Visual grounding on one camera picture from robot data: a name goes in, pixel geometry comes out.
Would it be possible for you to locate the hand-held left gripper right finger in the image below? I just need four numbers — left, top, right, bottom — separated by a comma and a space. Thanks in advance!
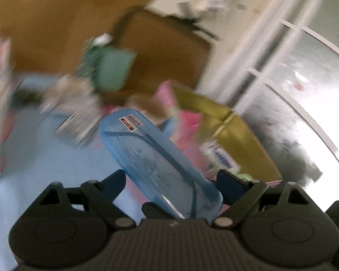
213, 169, 315, 229

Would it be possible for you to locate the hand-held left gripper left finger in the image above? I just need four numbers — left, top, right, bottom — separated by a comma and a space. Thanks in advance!
31, 169, 137, 229

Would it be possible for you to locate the blue translucent plastic case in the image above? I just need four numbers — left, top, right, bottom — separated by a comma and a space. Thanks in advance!
98, 108, 224, 221

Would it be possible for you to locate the yellow-green bin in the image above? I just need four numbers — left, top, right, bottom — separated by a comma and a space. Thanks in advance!
172, 86, 283, 183

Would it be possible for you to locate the white labelled packet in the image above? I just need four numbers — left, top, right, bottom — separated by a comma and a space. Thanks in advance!
201, 142, 240, 172

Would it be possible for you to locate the white plastic bag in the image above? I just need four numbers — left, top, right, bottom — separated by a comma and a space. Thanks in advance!
41, 75, 103, 114
55, 110, 103, 148

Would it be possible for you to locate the pink cloth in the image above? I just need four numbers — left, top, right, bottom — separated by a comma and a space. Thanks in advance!
174, 111, 203, 148

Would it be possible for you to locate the blue pink printed blanket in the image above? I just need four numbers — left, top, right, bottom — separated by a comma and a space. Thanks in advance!
0, 73, 218, 223

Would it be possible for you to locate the teal paper bag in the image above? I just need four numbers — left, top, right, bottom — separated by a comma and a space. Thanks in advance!
97, 47, 137, 92

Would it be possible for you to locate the white framed glass door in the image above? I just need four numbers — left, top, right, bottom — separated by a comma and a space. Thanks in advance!
209, 0, 339, 181

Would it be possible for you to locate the green patterned carton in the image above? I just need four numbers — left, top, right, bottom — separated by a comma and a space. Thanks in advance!
76, 33, 114, 80

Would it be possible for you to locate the brown cardboard box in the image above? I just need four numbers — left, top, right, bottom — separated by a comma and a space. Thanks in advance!
110, 6, 211, 106

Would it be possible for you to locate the large brown cardboard sheet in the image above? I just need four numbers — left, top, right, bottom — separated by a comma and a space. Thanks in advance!
0, 0, 171, 75

